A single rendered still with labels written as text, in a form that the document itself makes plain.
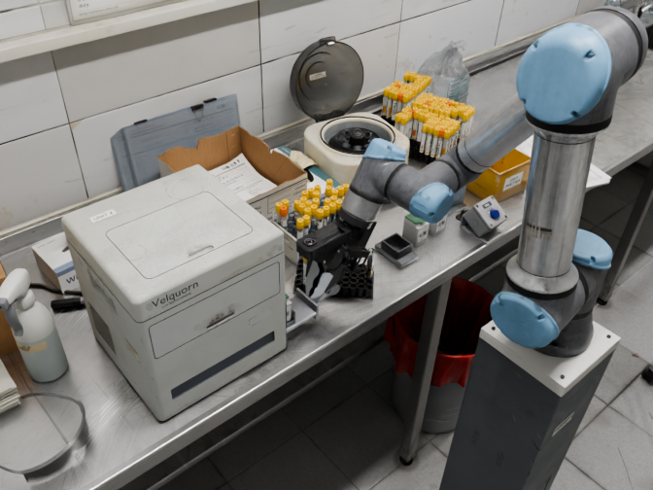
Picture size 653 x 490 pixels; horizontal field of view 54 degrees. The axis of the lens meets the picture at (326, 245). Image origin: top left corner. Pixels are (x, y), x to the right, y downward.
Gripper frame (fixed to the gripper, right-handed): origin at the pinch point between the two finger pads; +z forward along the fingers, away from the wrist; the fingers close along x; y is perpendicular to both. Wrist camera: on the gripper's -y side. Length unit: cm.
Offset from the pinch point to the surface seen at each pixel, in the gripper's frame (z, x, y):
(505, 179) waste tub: -35, 1, 55
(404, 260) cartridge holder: -10.8, -0.9, 25.4
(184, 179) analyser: -14.6, 19.3, -25.3
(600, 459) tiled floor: 36, -44, 122
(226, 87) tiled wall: -26, 60, 9
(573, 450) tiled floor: 38, -37, 119
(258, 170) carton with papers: -10.4, 44.5, 16.3
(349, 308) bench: 0.1, -3.6, 9.4
